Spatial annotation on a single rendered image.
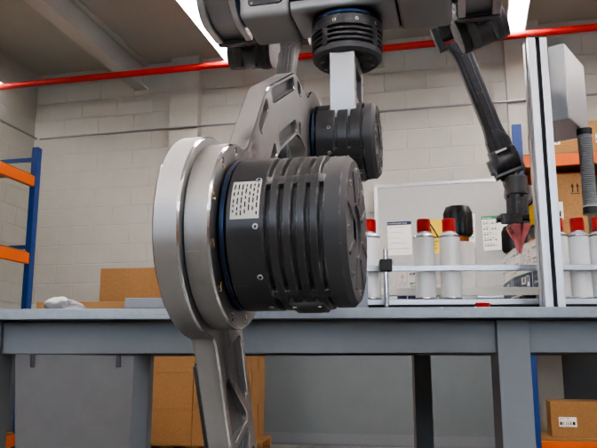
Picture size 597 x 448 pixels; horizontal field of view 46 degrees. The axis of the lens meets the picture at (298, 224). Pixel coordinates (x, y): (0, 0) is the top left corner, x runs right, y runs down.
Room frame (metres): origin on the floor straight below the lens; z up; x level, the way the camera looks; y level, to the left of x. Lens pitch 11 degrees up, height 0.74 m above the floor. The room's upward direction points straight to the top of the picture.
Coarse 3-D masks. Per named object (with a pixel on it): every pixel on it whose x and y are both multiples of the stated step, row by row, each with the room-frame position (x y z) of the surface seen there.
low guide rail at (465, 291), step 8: (392, 288) 1.79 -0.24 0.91; (400, 288) 1.79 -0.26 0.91; (408, 288) 1.79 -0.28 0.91; (440, 288) 1.78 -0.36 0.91; (464, 288) 1.78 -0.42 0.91; (472, 288) 1.78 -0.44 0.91; (480, 288) 1.78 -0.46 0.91; (488, 288) 1.78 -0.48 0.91; (496, 288) 1.78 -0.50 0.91; (504, 288) 1.78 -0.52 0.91; (512, 288) 1.78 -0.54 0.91; (520, 288) 1.78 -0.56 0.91; (528, 288) 1.78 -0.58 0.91; (536, 288) 1.78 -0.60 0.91
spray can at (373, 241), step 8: (368, 224) 1.74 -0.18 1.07; (368, 232) 1.74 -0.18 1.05; (376, 232) 1.76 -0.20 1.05; (368, 240) 1.73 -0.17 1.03; (376, 240) 1.74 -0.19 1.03; (368, 248) 1.73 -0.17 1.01; (376, 248) 1.74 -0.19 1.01; (368, 256) 1.74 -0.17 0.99; (376, 256) 1.74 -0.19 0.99; (368, 264) 1.74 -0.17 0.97; (376, 264) 1.74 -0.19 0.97; (368, 272) 1.74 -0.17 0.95; (376, 272) 1.74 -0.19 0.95; (368, 280) 1.74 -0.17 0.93; (376, 280) 1.74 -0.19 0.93; (368, 288) 1.74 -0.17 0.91; (376, 288) 1.74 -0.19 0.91; (368, 296) 1.74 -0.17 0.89; (376, 296) 1.74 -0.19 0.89
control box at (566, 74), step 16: (560, 48) 1.57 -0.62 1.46; (560, 64) 1.57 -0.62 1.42; (576, 64) 1.64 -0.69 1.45; (560, 80) 1.57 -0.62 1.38; (576, 80) 1.63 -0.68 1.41; (560, 96) 1.57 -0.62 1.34; (576, 96) 1.62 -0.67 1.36; (560, 112) 1.57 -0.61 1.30; (576, 112) 1.61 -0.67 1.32; (560, 128) 1.63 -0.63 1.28; (576, 128) 1.63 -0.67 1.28
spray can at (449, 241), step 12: (444, 228) 1.74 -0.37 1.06; (444, 240) 1.73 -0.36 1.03; (456, 240) 1.73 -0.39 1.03; (444, 252) 1.73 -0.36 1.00; (456, 252) 1.73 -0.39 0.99; (444, 264) 1.73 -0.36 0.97; (456, 264) 1.73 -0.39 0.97; (444, 276) 1.73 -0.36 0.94; (456, 276) 1.73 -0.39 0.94; (444, 288) 1.74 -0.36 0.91; (456, 288) 1.73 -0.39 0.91
